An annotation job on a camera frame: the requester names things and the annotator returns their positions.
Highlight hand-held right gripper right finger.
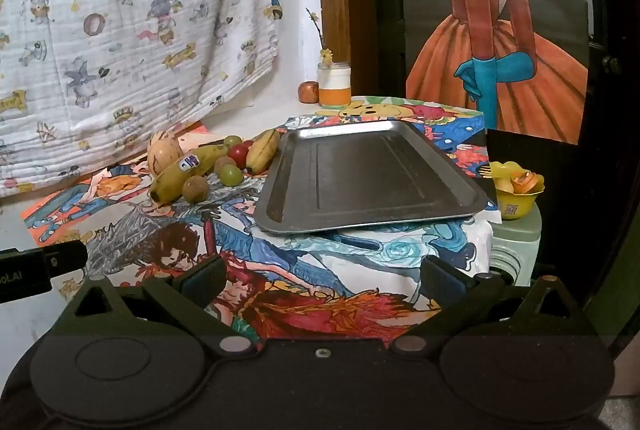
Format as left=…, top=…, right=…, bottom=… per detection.
left=390, top=255, right=583, bottom=357

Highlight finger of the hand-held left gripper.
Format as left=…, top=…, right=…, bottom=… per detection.
left=44, top=240, right=89, bottom=279

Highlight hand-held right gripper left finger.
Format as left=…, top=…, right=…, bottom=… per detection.
left=63, top=254, right=261, bottom=357

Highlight brown round fruit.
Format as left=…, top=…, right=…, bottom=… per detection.
left=181, top=175, right=209, bottom=205

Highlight large banana with sticker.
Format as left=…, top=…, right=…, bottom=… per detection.
left=148, top=145, right=231, bottom=205

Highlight metal baking tray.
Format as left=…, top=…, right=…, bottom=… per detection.
left=253, top=120, right=492, bottom=236

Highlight orange cartoon boys poster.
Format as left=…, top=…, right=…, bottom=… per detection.
left=20, top=120, right=253, bottom=247

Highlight grey-haired figure poster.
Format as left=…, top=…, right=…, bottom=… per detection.
left=50, top=170, right=281, bottom=301

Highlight pale green plastic stool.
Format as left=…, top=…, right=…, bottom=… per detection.
left=487, top=200, right=544, bottom=289

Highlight yellow plastic bowl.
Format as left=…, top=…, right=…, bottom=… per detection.
left=487, top=160, right=546, bottom=221

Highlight small yellow banana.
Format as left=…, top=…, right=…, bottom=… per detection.
left=244, top=128, right=282, bottom=176

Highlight glass jar orange white contents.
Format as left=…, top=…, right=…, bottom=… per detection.
left=317, top=61, right=353, bottom=108

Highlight white cartoon printed blanket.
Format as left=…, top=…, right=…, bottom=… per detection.
left=0, top=0, right=282, bottom=199

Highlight yellow flower twig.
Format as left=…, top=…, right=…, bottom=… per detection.
left=305, top=7, right=335, bottom=66

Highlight wall poster orange dress figure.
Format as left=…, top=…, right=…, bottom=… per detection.
left=395, top=0, right=592, bottom=147

